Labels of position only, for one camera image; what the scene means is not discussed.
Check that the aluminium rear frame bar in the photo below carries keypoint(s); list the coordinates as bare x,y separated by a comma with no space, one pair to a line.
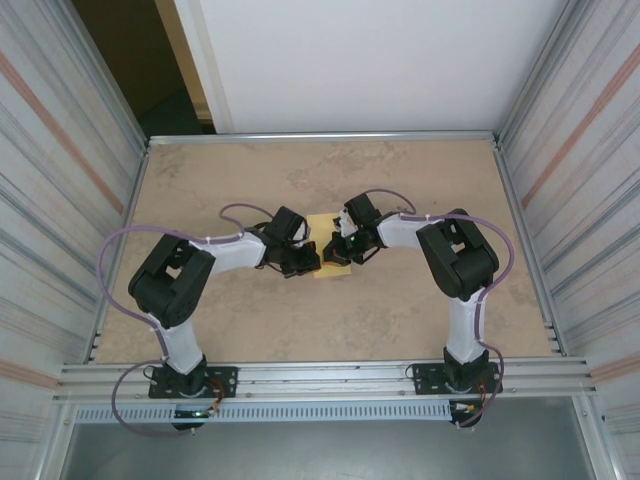
320,137

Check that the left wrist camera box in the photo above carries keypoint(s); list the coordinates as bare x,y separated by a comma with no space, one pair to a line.
305,232

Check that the aluminium corner post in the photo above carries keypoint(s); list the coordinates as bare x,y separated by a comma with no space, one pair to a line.
536,75

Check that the grey metal panel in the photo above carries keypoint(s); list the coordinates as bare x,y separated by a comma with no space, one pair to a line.
320,455

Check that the long aluminium mounting rail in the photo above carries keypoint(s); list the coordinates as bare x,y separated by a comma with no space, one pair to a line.
320,372

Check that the aluminium table side rail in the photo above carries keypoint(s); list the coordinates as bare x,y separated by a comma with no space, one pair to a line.
135,190
511,190

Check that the yellow paper sheet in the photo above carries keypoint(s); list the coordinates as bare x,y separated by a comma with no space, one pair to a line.
320,227

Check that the small circuit board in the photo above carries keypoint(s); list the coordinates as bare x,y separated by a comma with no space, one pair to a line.
195,413
467,408

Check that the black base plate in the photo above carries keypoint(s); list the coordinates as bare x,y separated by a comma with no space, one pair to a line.
225,380

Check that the white door frame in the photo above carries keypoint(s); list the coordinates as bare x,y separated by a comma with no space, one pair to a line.
210,75

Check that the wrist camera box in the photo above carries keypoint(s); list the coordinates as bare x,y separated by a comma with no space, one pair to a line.
345,223
305,232

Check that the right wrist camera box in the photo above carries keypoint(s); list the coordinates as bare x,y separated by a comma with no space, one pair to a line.
345,223

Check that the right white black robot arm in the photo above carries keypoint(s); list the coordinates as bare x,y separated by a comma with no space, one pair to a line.
462,255

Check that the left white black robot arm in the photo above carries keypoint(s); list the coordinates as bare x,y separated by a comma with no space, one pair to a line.
167,282

